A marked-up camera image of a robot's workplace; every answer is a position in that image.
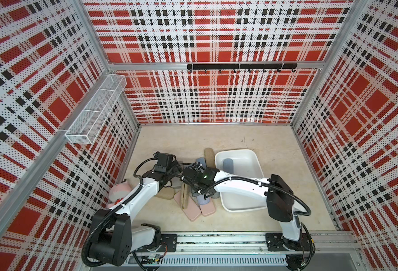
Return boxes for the white plastic storage tray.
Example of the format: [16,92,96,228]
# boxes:
[215,149,267,213]

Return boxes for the pink glasses case right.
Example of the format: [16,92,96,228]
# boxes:
[200,200,217,217]

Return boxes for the pink plush toy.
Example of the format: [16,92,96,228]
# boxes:
[106,182,132,209]

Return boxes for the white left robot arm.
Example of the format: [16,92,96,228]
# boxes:
[81,152,179,267]

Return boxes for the white wire mesh basket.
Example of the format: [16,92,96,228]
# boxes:
[66,74,127,145]

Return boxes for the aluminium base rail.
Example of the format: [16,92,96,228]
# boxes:
[136,231,366,271]

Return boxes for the pink glasses case left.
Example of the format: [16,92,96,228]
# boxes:
[174,192,202,221]

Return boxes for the beige glasses case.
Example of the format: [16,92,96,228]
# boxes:
[155,187,176,200]

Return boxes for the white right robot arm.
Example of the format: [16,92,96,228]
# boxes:
[168,163,311,251]

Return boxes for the black wall hook rail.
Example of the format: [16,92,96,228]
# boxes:
[186,63,298,71]

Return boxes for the pink glasses case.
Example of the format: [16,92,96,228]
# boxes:
[200,200,217,217]
[174,192,202,221]

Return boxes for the brown glasses case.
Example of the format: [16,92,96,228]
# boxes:
[180,183,189,210]

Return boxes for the grey glasses case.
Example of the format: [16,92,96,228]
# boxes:
[211,192,220,199]

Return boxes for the light blue glasses case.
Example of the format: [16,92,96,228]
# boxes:
[223,158,235,174]

